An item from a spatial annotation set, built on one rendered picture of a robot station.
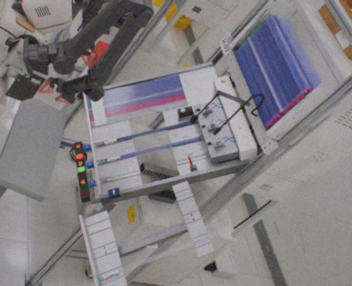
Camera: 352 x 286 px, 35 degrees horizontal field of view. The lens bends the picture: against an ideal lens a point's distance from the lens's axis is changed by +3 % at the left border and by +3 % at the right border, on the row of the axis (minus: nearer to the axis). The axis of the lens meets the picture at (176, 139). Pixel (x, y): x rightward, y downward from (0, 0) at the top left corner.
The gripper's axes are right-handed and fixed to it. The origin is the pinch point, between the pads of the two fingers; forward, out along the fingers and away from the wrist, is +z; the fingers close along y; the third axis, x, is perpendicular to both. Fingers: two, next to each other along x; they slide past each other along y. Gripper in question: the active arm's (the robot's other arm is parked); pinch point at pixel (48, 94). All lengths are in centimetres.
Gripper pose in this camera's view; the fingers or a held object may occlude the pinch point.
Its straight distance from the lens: 232.7
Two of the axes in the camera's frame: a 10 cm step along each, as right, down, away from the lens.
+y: 4.7, 3.0, 8.3
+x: -0.9, -9.2, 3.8
